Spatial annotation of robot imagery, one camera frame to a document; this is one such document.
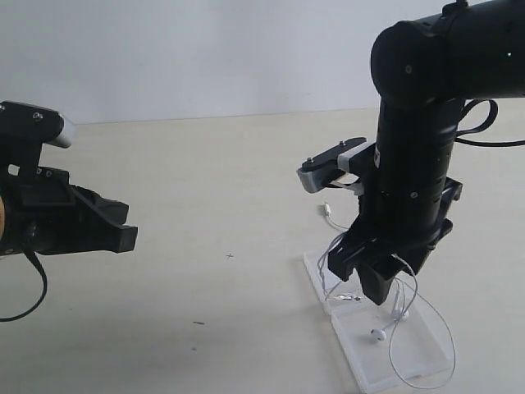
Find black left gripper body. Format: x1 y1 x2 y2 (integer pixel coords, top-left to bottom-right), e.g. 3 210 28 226
1 167 91 254

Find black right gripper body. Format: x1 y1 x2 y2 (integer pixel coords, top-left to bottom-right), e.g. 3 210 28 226
328 176 463 273

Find white wired earphones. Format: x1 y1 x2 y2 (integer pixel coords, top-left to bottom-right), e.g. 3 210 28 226
316 201 457 390

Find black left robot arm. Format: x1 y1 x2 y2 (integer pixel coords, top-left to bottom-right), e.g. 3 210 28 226
1 167 139 255

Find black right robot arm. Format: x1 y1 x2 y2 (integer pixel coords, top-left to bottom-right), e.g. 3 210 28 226
327 1 524 305

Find clear plastic storage case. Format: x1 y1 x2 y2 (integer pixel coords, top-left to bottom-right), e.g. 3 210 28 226
303 252 456 393

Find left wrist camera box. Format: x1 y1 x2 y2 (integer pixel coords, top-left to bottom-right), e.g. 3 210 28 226
1 100 76 173

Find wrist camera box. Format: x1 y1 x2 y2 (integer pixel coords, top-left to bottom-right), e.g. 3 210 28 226
296 137 367 194
1 100 76 173

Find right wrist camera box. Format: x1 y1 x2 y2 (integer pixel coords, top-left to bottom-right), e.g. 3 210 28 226
296 137 367 194

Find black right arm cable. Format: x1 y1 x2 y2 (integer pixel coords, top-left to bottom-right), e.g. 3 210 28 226
453 98 525 148

